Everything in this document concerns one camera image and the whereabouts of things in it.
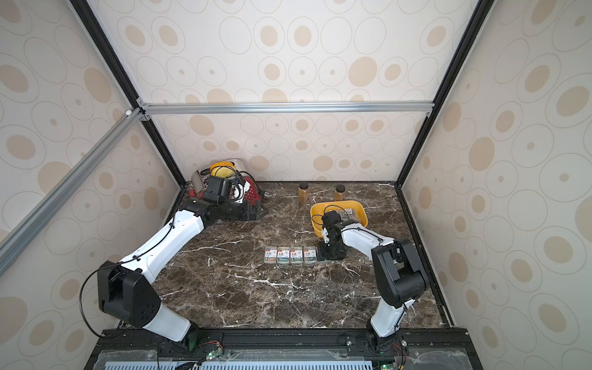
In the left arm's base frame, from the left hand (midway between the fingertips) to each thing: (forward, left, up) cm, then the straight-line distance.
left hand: (263, 209), depth 81 cm
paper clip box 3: (-7, -12, -20) cm, 24 cm away
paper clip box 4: (-7, -17, -20) cm, 28 cm away
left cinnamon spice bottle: (+23, -15, -16) cm, 32 cm away
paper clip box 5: (+14, -35, -21) cm, 44 cm away
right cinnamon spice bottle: (+21, -31, -14) cm, 40 cm away
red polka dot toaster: (+21, +31, -7) cm, 39 cm away
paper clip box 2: (-7, -6, -20) cm, 23 cm away
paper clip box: (-6, -1, -20) cm, 21 cm away
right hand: (-8, -22, -21) cm, 32 cm away
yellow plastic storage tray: (+15, -22, -18) cm, 32 cm away
